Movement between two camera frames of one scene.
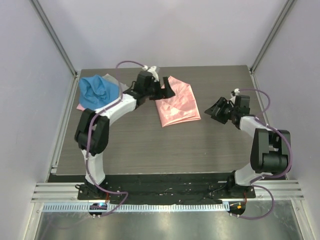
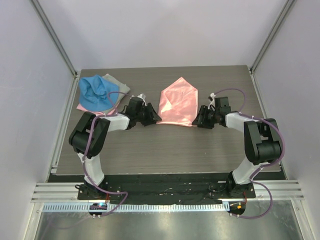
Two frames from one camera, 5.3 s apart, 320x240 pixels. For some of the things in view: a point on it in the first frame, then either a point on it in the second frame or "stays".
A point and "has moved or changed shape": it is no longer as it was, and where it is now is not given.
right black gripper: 221,103 -> 201,119
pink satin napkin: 180,108 has moved or changed shape
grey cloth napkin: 122,87 stays
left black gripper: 164,93 -> 152,117
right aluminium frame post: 288,6 stays
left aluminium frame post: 54,37 stays
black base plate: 169,189 stays
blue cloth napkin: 95,92 stays
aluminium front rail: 280,190 stays
